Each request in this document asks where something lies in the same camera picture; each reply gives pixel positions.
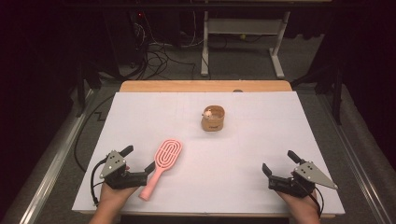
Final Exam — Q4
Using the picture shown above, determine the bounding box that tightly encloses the tangle of floor cables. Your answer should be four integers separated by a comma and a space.
134, 26, 198, 80

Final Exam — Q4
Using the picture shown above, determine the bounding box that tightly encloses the aluminium rail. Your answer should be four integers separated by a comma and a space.
317, 92, 394, 224
18, 89, 94, 224

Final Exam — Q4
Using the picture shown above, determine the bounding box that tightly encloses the black stand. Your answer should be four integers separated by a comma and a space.
290, 60, 344, 125
74, 60, 103, 118

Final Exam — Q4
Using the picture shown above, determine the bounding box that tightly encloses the white metal desk frame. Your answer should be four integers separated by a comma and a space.
200, 10, 291, 79

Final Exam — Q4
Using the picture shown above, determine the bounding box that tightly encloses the round wooden holder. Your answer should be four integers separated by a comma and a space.
201, 105, 226, 133

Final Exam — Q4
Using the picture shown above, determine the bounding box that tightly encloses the left hand-held gripper black cable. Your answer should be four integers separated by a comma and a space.
90, 158, 108, 206

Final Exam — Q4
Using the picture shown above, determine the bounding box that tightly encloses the person's left hand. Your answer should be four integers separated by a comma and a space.
98, 181, 138, 210

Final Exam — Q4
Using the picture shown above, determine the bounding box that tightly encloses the black device with red light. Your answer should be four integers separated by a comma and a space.
130, 10, 151, 70

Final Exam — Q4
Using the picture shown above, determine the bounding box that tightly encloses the black floor cable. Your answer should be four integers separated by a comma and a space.
73, 94, 116, 173

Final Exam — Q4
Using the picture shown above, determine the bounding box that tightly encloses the right hand-held gripper black cable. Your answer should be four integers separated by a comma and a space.
311, 186, 325, 217

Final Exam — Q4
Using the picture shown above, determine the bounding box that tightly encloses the pink hairbrush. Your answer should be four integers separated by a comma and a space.
138, 138, 183, 202

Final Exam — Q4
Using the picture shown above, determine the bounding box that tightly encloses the wooden table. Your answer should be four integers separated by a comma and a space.
78, 79, 337, 219

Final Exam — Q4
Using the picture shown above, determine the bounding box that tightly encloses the white board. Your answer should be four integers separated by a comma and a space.
72, 91, 346, 216

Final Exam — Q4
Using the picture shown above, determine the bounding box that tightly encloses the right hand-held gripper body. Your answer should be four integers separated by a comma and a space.
268, 161, 339, 199

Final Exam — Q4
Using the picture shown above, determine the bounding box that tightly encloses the hand-held gripper black cable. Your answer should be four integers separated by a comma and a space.
311, 186, 325, 217
90, 158, 108, 206

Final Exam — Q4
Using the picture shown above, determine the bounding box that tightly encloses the person's right hand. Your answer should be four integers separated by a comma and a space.
276, 189, 320, 217

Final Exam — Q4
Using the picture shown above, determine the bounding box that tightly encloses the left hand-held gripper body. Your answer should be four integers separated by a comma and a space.
99, 150, 149, 190

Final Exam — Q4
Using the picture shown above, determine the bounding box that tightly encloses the small beige toy figure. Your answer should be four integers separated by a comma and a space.
202, 106, 216, 120

